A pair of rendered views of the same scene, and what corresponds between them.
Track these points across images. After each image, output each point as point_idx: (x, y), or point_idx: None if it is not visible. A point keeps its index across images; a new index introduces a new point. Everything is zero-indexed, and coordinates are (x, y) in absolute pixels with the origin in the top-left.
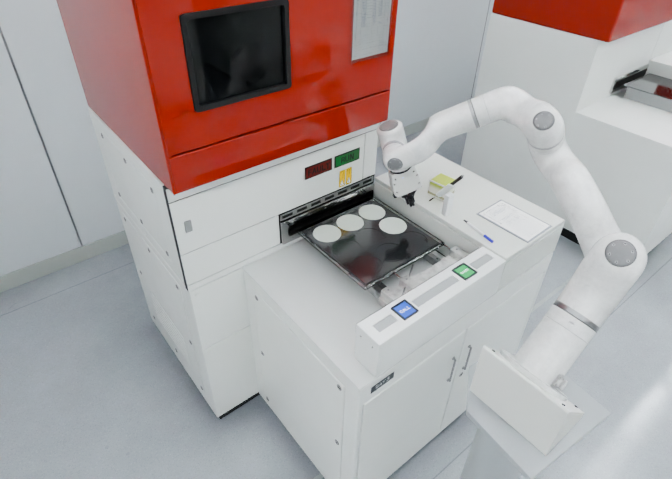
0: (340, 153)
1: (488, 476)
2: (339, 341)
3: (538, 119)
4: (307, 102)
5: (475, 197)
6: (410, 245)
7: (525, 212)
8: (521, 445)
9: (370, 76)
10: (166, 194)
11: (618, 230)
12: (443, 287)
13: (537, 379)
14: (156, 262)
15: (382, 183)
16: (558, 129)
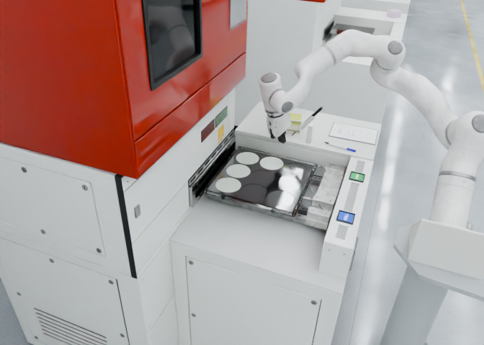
0: (217, 113)
1: (422, 322)
2: (298, 265)
3: (392, 47)
4: (209, 69)
5: (316, 124)
6: (296, 173)
7: (356, 126)
8: (464, 280)
9: (238, 41)
10: (122, 183)
11: (454, 113)
12: (353, 192)
13: (464, 227)
14: (66, 269)
15: (243, 132)
16: (405, 52)
